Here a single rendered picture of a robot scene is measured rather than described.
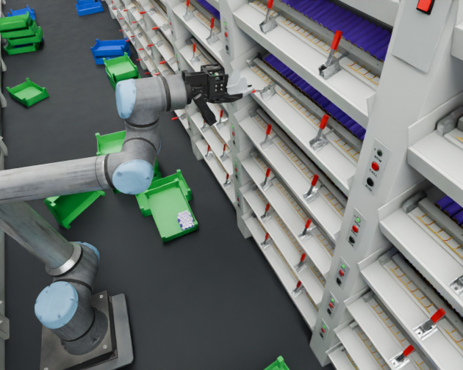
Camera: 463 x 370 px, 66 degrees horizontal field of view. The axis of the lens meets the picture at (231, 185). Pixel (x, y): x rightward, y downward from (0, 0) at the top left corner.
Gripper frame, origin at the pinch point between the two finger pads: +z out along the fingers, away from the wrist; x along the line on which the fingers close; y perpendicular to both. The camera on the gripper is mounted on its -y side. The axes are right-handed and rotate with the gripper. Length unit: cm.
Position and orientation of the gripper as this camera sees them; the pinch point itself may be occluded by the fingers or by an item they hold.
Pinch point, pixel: (248, 89)
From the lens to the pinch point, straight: 106.3
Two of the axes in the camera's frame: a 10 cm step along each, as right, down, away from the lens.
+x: -4.2, -6.4, 6.5
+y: 0.9, -7.4, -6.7
